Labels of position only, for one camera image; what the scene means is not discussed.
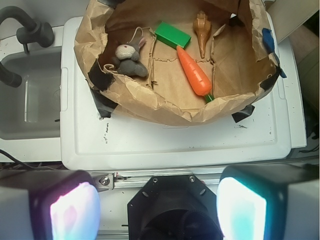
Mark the brown spiral seashell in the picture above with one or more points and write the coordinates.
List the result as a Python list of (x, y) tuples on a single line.
[(202, 27)]

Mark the blue tape piece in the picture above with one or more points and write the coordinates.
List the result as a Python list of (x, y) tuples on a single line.
[(269, 45)]

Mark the orange plastic carrot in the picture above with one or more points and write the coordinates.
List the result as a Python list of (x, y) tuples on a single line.
[(196, 77)]

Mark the aluminium extrusion rail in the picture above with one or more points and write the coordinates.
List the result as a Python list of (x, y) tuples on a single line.
[(129, 179)]

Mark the grey plush bunny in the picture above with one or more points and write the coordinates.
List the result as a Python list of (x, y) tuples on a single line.
[(127, 59)]

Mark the dark grey faucet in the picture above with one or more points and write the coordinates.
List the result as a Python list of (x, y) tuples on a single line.
[(32, 31)]

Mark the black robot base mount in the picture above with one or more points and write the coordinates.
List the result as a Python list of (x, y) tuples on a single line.
[(174, 209)]

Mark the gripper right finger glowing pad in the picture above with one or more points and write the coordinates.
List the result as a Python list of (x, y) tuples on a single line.
[(276, 201)]

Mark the green rectangular block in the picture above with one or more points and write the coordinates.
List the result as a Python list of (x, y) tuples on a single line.
[(172, 36)]

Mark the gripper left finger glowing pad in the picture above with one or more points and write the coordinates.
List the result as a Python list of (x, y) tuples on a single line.
[(48, 205)]

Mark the white toy sink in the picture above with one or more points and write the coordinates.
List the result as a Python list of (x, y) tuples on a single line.
[(30, 113)]

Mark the crumpled brown paper bag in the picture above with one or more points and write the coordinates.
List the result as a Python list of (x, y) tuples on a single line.
[(236, 61)]

